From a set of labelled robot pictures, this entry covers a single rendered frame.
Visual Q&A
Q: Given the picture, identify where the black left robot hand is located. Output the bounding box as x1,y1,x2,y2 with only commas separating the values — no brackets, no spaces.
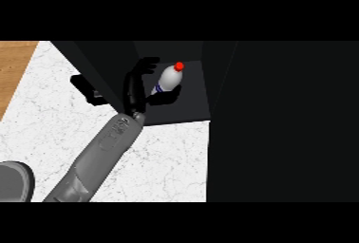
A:
123,56,183,121

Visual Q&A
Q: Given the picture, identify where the white bottle with red cap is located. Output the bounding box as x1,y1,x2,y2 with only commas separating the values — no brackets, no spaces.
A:
149,61,186,96

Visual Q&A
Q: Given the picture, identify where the dark grey cabinet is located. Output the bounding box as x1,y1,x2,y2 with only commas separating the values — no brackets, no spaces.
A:
49,41,239,127

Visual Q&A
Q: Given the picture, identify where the dark grey cabinet door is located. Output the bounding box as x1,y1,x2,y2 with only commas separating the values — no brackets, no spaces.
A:
206,41,359,203

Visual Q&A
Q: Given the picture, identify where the grey rounded object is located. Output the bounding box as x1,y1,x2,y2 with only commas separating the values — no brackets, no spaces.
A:
0,160,37,203

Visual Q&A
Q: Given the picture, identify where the black cabinet handle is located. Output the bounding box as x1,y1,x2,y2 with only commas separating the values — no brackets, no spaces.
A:
70,73,111,107

